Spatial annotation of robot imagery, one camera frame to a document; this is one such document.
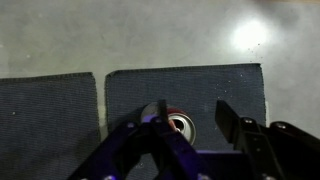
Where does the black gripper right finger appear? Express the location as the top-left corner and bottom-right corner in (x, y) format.
(214, 99), (320, 180)

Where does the orange drinking straw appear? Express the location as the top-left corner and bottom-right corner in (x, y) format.
(168, 119), (178, 133)

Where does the dark blue placemat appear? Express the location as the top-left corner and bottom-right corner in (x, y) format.
(0, 72), (101, 180)
(104, 63), (267, 180)

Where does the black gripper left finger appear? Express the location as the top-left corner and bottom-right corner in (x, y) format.
(68, 99), (214, 180)

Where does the red and silver soda can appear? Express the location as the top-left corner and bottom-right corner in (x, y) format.
(140, 101), (197, 146)

